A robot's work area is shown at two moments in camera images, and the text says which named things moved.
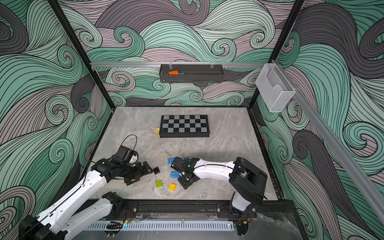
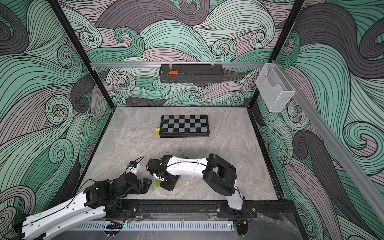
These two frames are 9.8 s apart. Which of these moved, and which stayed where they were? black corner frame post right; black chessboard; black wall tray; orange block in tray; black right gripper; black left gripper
Moved: black left gripper; black right gripper
Stayed: black chessboard; black wall tray; orange block in tray; black corner frame post right
